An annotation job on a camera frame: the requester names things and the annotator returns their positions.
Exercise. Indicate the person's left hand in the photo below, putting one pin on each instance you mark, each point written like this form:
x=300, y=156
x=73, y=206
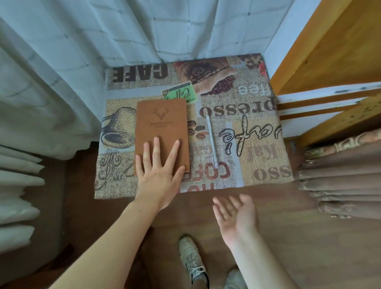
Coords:
x=157, y=184

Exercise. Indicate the green card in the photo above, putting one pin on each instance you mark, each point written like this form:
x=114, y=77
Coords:
x=178, y=93

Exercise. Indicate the person's right thumb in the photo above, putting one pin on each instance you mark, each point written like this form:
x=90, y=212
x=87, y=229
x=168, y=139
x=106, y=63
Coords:
x=248, y=204

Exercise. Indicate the person's right forearm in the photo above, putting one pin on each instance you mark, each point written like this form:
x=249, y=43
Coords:
x=262, y=268

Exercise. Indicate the person's left thumb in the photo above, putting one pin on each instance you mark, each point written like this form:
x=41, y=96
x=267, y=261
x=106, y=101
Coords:
x=179, y=174

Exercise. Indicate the white pleated curtain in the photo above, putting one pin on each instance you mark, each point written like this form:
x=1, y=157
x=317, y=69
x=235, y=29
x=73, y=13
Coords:
x=17, y=202

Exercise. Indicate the person's right middle finger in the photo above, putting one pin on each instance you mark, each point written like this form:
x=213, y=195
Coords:
x=227, y=206

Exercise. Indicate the person's right hand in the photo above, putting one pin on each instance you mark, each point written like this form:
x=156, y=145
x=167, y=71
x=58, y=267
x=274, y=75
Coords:
x=239, y=221

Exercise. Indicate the white pen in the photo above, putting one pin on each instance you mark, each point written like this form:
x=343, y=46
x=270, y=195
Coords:
x=212, y=140

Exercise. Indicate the person's right white sneaker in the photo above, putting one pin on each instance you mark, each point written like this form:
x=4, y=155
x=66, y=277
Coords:
x=235, y=280

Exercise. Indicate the person's left middle finger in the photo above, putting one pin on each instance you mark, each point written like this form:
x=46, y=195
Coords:
x=157, y=151

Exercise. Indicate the brown leather notebook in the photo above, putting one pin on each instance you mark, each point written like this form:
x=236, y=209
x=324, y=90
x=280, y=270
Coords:
x=162, y=125

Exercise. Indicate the person's white sneaker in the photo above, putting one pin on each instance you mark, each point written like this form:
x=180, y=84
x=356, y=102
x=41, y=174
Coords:
x=235, y=280
x=192, y=259

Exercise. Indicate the person's left forearm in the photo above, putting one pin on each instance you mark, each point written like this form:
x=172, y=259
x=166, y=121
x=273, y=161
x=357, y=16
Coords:
x=113, y=247

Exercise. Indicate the person's left white sneaker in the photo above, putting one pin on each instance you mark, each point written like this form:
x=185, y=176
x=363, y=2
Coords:
x=192, y=259

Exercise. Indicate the white checked sheer curtain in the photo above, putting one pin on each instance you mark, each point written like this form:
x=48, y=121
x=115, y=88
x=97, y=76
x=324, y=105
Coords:
x=89, y=44

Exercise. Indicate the person's left little finger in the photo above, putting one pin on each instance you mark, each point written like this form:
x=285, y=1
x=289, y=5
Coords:
x=139, y=165

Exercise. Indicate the person's right little finger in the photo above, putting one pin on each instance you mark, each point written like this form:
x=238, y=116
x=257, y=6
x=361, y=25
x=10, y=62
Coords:
x=217, y=216

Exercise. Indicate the yellow wooden shelf unit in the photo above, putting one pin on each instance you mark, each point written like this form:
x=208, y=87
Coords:
x=333, y=50

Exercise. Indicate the coffee print tablecloth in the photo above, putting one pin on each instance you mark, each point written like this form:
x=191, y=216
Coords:
x=250, y=143

